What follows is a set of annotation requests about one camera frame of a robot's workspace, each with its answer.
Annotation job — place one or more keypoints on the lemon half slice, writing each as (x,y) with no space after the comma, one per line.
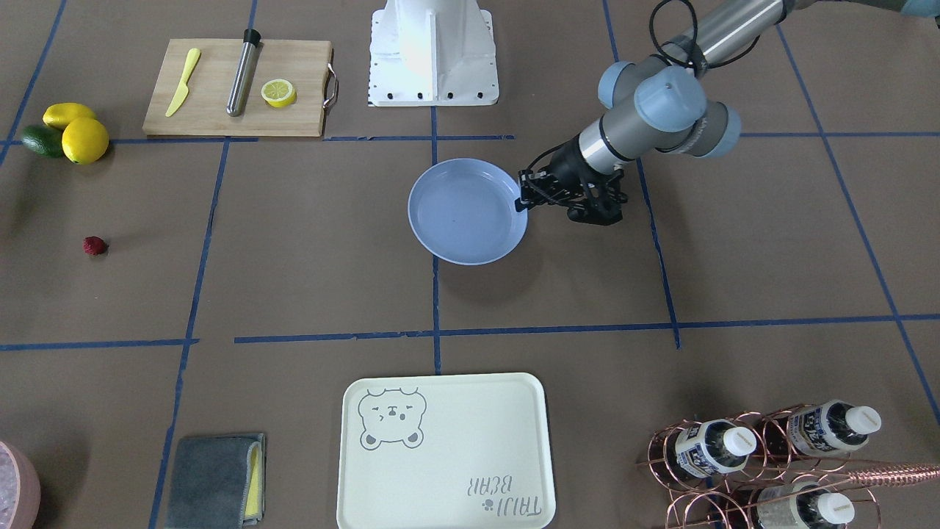
(279,93)

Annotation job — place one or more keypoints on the blue plate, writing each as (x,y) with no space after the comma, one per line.
(463,211)

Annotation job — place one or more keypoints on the copper wire bottle rack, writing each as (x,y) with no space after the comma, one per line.
(715,502)

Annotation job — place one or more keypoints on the yellow lemon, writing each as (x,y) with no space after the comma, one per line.
(59,116)
(85,140)

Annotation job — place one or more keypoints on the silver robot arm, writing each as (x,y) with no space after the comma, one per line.
(656,104)

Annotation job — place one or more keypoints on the cream bear tray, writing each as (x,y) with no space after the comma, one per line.
(445,451)

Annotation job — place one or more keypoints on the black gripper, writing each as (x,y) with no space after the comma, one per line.
(564,170)

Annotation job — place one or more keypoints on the pink bowl of ice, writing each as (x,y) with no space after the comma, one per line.
(21,489)

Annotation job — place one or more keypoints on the yellow lemon lower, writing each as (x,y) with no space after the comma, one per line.
(59,116)

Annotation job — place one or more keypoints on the tea bottle three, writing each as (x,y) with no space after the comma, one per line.
(801,505)

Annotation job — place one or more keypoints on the yellow plastic knife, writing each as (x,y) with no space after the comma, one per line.
(182,90)

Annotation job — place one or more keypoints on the yellow lemon upper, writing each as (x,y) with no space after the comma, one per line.
(85,140)

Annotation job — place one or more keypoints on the grey folded cloth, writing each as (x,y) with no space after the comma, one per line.
(218,482)

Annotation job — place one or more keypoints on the tea bottle two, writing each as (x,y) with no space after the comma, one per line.
(833,428)

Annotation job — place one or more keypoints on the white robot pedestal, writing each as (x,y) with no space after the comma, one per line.
(432,54)

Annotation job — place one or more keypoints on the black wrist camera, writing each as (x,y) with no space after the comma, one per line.
(601,204)

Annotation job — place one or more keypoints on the green lime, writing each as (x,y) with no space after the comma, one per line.
(43,140)

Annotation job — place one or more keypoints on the red strawberry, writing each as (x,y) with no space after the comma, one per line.
(95,246)

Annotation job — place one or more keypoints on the tea bottle one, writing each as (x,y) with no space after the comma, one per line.
(709,449)

